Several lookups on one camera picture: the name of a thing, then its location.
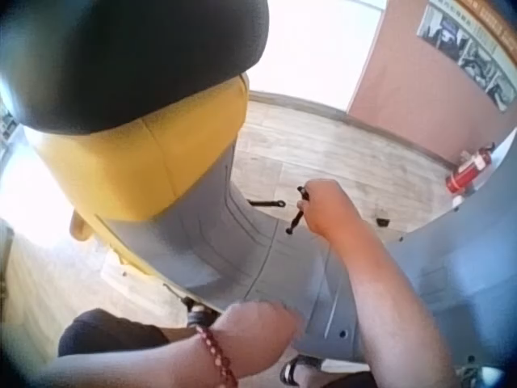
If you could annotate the black scooter seat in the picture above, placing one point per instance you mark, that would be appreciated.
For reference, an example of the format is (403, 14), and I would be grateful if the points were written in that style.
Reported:
(129, 56)

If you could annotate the person's legs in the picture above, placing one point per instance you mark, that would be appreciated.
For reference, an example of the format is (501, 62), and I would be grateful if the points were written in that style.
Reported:
(109, 331)

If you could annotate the black flat wrench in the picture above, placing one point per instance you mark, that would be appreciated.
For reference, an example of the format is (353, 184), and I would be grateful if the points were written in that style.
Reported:
(266, 203)

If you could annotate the small black part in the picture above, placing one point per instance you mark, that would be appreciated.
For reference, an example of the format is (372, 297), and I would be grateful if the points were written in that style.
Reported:
(382, 222)

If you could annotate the grey and yellow scooter body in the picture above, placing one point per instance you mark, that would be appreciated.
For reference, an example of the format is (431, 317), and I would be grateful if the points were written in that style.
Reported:
(278, 262)

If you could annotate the black socket wrench tool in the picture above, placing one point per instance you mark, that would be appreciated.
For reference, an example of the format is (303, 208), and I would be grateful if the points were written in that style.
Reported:
(297, 220)

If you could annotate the person's left hand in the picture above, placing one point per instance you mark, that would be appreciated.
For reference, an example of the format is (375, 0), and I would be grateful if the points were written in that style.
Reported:
(254, 335)

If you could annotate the red fire extinguisher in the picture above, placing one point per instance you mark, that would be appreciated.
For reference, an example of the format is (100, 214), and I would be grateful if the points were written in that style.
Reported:
(468, 171)

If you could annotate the person's right fingers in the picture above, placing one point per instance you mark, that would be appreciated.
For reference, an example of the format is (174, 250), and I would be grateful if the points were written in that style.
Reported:
(314, 202)

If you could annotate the wall poster with photos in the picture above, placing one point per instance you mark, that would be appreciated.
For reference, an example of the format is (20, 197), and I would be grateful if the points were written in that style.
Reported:
(472, 44)

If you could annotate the person's left fingers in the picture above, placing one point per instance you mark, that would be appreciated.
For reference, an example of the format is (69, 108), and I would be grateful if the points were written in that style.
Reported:
(291, 327)

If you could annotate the person's right hand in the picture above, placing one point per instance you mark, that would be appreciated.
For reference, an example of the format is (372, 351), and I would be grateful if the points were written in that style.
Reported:
(333, 208)

